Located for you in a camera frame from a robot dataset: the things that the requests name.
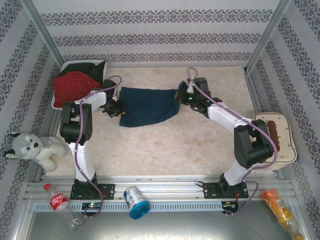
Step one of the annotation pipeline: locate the red polka dot skirt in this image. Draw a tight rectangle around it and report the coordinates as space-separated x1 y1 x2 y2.
53 70 102 108

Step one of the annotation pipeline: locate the grey metal sheet panel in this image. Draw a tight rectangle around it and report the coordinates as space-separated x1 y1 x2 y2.
11 199 311 240

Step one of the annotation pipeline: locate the orange drink bottle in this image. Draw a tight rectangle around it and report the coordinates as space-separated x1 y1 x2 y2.
261 188 305 240

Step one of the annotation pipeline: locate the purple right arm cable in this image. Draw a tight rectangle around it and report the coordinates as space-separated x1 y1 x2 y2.
187 66 280 218

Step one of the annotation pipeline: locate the aluminium mounting rail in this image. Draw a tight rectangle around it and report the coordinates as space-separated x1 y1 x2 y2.
23 174 295 201

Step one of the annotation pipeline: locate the white plastic basket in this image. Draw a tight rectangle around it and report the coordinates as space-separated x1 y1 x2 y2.
51 59 108 111

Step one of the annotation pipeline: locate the slotted white cable duct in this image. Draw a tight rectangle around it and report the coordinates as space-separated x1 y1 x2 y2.
33 201 223 212

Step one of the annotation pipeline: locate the aluminium frame post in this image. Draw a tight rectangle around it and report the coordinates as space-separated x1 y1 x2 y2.
244 0 292 73
21 0 66 66

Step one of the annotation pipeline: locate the clear bottle with red label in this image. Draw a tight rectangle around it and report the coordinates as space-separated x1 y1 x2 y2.
43 183 86 231

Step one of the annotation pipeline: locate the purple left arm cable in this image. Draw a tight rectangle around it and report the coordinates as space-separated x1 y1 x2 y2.
74 74 123 220

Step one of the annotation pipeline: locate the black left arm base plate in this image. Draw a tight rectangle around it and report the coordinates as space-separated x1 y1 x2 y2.
70 183 116 201

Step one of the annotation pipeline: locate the black skirt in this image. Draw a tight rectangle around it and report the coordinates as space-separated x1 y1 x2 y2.
58 61 107 87

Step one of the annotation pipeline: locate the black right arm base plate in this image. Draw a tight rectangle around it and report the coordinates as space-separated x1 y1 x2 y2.
202 182 250 200

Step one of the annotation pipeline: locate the white blue drink can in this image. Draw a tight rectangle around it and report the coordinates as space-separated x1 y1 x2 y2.
123 185 152 221

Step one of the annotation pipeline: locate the dark blue denim skirt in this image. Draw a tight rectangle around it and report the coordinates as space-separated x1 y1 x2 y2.
118 81 188 128

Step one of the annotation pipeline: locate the aluminium side rail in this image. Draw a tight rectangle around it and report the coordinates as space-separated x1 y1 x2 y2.
242 65 264 115

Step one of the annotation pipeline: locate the small circuit board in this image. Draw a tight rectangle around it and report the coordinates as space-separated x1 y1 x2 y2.
81 202 103 210
222 201 240 210

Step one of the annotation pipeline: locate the brown plush stick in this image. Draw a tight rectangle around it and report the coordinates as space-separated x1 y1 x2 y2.
266 120 281 152

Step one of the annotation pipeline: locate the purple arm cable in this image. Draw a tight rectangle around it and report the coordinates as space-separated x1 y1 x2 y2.
187 66 280 218
74 74 123 220

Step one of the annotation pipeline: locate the grey white husky plush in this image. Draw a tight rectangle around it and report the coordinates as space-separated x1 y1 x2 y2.
4 131 69 173

